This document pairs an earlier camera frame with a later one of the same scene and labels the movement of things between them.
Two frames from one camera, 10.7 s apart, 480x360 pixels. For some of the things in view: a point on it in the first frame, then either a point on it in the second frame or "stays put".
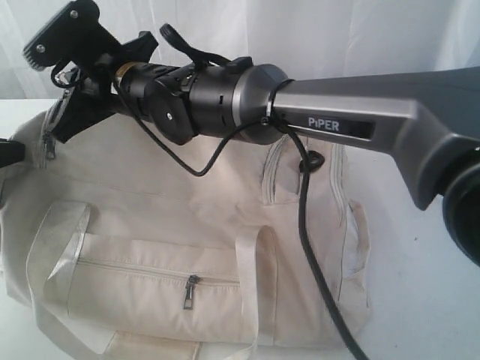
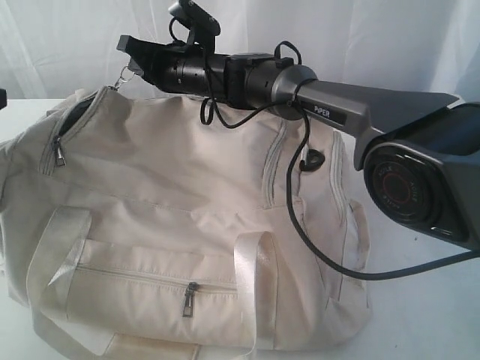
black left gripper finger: (10, 151) -> (3, 98)
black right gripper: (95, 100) -> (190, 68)
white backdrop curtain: (302, 38) stays put
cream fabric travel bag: (110, 250) stays put
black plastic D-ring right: (315, 161) stays put
